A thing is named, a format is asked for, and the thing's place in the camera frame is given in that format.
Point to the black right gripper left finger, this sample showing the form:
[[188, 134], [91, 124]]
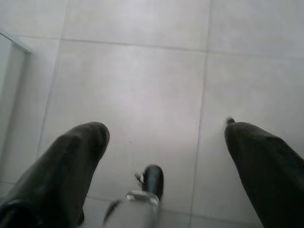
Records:
[[54, 178]]

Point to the robot right leg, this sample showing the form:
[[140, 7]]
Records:
[[154, 180]]

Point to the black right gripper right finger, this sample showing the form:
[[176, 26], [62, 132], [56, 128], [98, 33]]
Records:
[[268, 180]]

